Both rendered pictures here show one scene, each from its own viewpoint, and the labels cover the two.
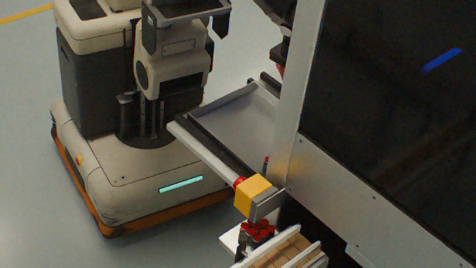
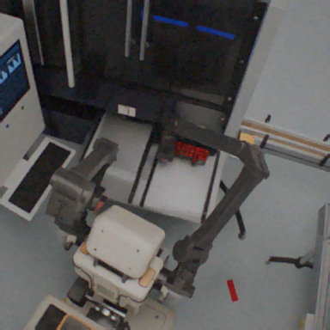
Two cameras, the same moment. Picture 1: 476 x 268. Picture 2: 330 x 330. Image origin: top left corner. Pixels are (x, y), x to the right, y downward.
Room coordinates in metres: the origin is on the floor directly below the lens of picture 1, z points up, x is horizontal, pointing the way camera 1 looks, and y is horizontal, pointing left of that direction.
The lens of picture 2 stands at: (2.04, 0.65, 2.47)
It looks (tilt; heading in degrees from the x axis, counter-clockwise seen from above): 58 degrees down; 234
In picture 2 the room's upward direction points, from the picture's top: 10 degrees clockwise
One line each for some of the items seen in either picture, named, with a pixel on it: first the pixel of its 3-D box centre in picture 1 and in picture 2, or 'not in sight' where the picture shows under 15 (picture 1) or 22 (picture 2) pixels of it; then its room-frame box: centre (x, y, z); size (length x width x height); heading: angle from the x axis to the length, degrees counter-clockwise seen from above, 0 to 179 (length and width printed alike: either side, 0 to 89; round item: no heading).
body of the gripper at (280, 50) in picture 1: (292, 48); (167, 145); (1.49, -0.10, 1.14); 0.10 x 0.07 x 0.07; 54
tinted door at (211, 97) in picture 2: not in sight; (194, 46); (1.33, -0.26, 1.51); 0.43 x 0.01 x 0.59; 138
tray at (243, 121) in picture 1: (260, 132); (182, 176); (1.41, -0.05, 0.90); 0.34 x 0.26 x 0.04; 47
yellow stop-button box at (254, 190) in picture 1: (255, 197); (245, 141); (1.07, -0.05, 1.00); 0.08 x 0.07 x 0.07; 48
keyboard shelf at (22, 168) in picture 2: not in sight; (32, 173); (2.06, -0.43, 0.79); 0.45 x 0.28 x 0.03; 38
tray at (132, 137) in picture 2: not in sight; (120, 139); (1.59, -0.36, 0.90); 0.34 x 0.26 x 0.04; 48
